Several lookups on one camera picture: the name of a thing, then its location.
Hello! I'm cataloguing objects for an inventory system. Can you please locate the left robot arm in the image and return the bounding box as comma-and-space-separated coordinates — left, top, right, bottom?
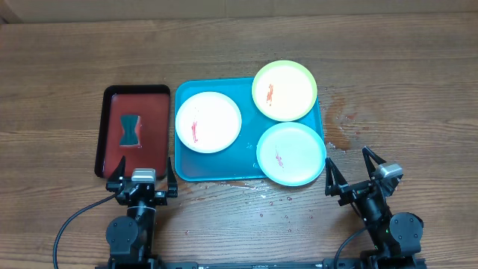
105, 157, 179, 269

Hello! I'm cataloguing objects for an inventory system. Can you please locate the green and pink sponge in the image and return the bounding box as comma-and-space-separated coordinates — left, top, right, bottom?
119, 114, 140, 147

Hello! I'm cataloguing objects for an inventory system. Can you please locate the white plate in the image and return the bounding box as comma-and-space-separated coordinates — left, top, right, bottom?
175, 91, 242, 153

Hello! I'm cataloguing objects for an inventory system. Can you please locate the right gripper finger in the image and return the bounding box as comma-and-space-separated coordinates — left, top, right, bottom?
361, 146, 385, 179
325, 157, 349, 197

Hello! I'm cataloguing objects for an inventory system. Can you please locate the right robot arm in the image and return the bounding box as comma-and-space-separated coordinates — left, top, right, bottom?
323, 147, 426, 268

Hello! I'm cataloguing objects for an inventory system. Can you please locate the black tray with red water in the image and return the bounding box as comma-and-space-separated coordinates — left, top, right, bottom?
94, 84, 171, 179

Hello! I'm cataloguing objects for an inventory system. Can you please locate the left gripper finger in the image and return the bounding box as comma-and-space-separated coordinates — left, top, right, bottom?
106, 156, 125, 192
165, 157, 178, 198

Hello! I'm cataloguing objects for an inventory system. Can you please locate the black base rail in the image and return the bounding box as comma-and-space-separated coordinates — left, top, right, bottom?
95, 257, 426, 269

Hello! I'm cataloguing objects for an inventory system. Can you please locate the teal plastic tray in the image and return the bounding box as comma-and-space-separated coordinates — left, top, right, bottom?
173, 77, 326, 183

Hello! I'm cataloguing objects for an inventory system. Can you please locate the yellow-green plate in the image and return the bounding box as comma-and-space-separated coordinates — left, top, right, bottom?
252, 60, 317, 122

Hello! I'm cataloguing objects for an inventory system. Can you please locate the light blue plate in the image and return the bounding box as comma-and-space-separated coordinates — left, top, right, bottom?
256, 122, 326, 187

